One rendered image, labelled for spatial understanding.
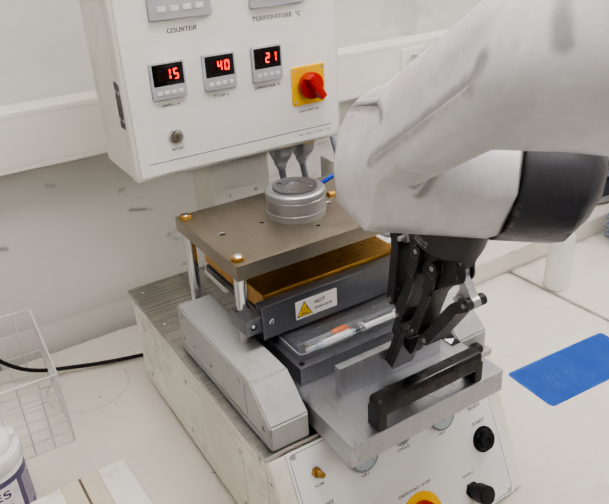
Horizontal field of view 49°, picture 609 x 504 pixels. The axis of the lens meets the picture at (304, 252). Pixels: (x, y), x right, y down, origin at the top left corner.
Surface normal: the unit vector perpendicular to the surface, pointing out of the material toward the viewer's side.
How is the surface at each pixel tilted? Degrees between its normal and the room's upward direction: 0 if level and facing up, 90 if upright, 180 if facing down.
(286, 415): 41
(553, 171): 59
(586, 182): 78
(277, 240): 0
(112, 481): 1
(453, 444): 65
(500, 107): 127
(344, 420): 0
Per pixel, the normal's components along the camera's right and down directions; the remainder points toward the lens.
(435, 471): 0.46, -0.05
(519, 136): -0.40, 0.89
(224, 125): 0.53, 0.36
